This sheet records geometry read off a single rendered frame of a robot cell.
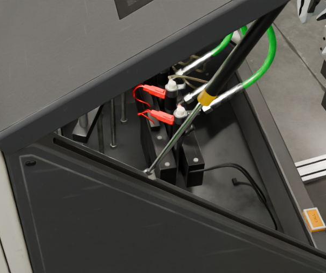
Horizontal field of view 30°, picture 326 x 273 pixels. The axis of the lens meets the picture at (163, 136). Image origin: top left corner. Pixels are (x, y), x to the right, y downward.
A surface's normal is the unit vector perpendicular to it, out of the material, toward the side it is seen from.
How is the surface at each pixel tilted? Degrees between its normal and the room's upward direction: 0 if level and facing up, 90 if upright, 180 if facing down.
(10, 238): 90
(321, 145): 0
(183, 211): 90
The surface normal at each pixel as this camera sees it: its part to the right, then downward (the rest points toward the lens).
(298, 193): 0.04, -0.67
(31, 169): 0.22, 0.73
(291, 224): -0.98, 0.14
